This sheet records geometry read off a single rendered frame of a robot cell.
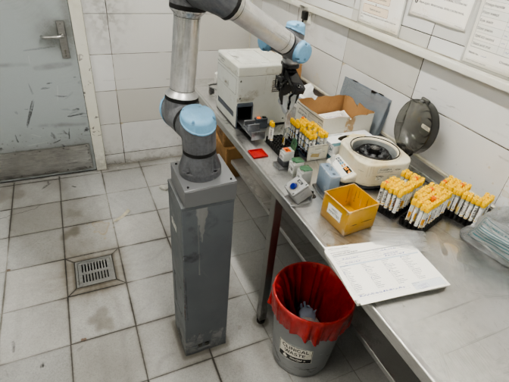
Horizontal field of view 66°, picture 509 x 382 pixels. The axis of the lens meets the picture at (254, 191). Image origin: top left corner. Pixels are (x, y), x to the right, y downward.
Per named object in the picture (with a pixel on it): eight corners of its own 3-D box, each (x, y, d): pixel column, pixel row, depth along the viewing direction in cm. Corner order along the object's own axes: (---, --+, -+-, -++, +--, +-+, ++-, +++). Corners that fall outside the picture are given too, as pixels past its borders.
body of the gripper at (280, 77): (289, 87, 168) (293, 58, 161) (299, 94, 162) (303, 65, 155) (273, 88, 165) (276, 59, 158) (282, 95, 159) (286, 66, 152)
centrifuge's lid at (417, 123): (407, 88, 158) (423, 89, 161) (383, 142, 171) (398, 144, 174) (440, 109, 141) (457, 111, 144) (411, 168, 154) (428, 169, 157)
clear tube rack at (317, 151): (285, 139, 184) (286, 126, 179) (303, 137, 187) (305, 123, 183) (306, 161, 168) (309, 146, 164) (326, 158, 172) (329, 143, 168)
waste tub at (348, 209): (319, 214, 138) (323, 190, 132) (348, 205, 144) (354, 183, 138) (342, 237, 129) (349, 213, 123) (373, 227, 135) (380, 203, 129)
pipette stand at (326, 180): (311, 185, 153) (316, 163, 147) (328, 183, 155) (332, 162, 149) (322, 200, 145) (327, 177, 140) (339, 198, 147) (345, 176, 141)
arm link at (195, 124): (192, 159, 129) (189, 122, 120) (173, 141, 137) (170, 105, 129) (223, 150, 134) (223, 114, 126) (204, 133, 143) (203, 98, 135)
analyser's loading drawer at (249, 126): (235, 121, 191) (235, 111, 188) (247, 120, 193) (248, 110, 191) (251, 140, 176) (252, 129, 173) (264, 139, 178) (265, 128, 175)
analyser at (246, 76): (216, 106, 210) (217, 48, 193) (262, 101, 220) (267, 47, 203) (237, 131, 187) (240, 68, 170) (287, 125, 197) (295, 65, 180)
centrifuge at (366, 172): (320, 161, 170) (326, 136, 163) (380, 157, 177) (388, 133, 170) (345, 192, 151) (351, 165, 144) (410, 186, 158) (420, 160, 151)
